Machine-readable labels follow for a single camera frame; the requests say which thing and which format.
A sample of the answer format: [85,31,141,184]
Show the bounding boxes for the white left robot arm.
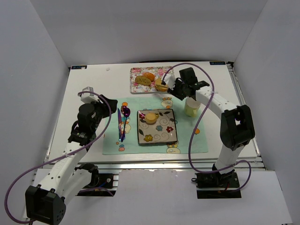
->
[25,91,118,225]

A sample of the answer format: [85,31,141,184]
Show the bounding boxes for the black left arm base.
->
[75,163,116,197]

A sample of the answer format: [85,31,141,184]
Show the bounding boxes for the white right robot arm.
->
[162,63,255,175]

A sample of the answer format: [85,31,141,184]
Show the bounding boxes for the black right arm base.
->
[191,170,241,199]

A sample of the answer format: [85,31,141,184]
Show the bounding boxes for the seeded bread loaf slice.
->
[135,75,152,86]

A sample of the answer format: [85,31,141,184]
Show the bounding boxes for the yellow mug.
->
[184,97,201,117]

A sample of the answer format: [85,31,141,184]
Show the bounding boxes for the floral serving tray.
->
[129,66,171,94]

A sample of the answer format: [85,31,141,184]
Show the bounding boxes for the orange glazed bun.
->
[142,72,155,82]

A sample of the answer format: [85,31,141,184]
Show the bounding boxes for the iridescent purple spoon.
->
[121,106,131,142]

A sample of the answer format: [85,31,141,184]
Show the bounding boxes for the light green placemat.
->
[103,95,208,155]

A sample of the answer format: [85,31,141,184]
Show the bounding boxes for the iridescent purple knife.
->
[117,108,122,141]

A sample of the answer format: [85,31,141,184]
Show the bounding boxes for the round yellow bun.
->
[144,112,157,124]

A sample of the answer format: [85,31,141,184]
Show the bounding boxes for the square floral plate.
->
[137,108,178,145]

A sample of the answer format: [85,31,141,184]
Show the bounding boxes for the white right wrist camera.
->
[161,74,176,90]

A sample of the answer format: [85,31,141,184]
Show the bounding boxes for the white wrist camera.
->
[80,86,98,104]
[161,74,176,90]

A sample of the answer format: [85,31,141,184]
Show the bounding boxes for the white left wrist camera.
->
[80,86,98,104]

